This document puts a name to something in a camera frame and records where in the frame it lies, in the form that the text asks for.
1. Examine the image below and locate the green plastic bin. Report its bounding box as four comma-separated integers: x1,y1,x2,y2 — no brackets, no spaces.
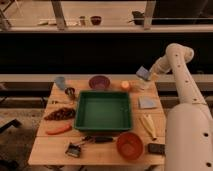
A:
74,91,133,132

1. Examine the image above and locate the black handled brush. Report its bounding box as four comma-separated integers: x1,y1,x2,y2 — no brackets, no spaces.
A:
65,136,113,158

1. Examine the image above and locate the black rectangular block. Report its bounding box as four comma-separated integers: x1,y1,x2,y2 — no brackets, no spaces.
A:
148,143,165,155

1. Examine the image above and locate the light blue cup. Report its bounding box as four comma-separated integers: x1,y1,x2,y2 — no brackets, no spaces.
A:
54,77,66,91

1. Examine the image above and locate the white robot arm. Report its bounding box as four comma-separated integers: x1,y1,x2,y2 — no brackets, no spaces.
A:
150,43,213,171

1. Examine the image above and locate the blue grey cloth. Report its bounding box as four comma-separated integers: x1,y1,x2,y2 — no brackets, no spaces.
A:
138,97,157,109

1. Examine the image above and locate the brown pine cone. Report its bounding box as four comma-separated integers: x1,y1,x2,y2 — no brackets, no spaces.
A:
44,107,76,120

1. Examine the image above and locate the orange round fruit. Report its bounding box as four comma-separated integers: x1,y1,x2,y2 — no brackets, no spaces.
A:
121,81,130,91

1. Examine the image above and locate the blue sponge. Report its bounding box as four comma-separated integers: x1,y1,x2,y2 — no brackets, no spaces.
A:
136,66,150,80

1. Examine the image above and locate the dark background object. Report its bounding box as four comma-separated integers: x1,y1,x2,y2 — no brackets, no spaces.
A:
131,11,144,25

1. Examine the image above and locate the purple bowl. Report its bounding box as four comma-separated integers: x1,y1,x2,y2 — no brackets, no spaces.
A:
89,75,110,90

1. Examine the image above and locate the metal measuring cup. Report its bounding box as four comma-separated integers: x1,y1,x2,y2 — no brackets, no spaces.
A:
65,87,76,100

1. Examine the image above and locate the dark red background bowl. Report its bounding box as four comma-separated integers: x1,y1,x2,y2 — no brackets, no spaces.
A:
90,16,102,26

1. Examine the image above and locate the small background jar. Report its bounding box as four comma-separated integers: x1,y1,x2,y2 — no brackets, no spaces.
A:
79,16,86,26

